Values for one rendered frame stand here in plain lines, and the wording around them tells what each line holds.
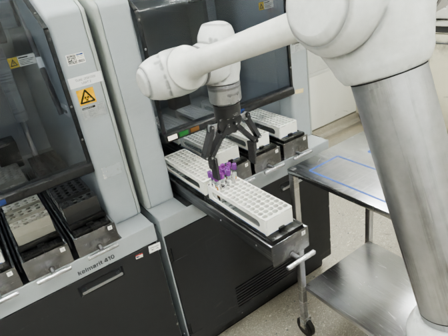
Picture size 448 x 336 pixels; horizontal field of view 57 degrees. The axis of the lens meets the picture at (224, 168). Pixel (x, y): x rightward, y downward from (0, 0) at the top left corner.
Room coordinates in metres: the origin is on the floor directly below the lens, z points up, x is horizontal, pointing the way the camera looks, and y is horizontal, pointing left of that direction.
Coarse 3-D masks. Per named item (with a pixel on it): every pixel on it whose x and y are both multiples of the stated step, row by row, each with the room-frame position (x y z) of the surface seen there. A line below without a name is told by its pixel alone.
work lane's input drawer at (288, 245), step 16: (176, 192) 1.34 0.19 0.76; (192, 192) 1.24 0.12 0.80; (208, 208) 1.14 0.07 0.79; (224, 208) 1.08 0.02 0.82; (224, 224) 1.07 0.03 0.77; (240, 224) 1.00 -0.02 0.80; (288, 224) 0.95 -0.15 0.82; (304, 224) 0.95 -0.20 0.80; (256, 240) 0.93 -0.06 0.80; (272, 240) 0.89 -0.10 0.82; (288, 240) 0.90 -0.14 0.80; (304, 240) 0.93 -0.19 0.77; (272, 256) 0.87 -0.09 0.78; (288, 256) 0.90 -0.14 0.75; (304, 256) 0.88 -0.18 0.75
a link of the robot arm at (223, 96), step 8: (208, 88) 1.08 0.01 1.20; (216, 88) 1.05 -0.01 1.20; (224, 88) 1.05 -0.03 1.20; (232, 88) 1.05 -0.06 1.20; (240, 88) 1.08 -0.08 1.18; (216, 96) 1.06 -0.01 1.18; (224, 96) 1.05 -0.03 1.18; (232, 96) 1.06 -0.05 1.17; (240, 96) 1.07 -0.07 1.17; (216, 104) 1.06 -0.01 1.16; (224, 104) 1.05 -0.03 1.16; (232, 104) 1.07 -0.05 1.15
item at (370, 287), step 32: (320, 160) 1.29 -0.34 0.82; (352, 160) 1.25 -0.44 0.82; (352, 192) 1.05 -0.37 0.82; (352, 256) 1.38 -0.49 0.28; (384, 256) 1.35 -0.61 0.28; (320, 288) 1.23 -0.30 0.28; (352, 288) 1.20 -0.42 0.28; (384, 288) 1.18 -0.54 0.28; (352, 320) 1.05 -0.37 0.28; (384, 320) 1.03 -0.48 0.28
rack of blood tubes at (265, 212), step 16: (208, 192) 1.16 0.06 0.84; (224, 192) 1.10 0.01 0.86; (240, 192) 1.08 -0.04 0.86; (256, 192) 1.07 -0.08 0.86; (240, 208) 1.01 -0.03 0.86; (256, 208) 0.98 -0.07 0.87; (272, 208) 0.97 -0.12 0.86; (288, 208) 0.95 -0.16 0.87; (256, 224) 0.98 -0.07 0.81; (272, 224) 0.92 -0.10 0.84
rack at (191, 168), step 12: (168, 156) 1.44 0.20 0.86; (180, 156) 1.42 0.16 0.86; (192, 156) 1.41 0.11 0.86; (168, 168) 1.41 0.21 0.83; (180, 168) 1.32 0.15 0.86; (192, 168) 1.30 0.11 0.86; (204, 168) 1.28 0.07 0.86; (192, 180) 1.32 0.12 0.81; (204, 180) 1.20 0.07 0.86; (204, 192) 1.19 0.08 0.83
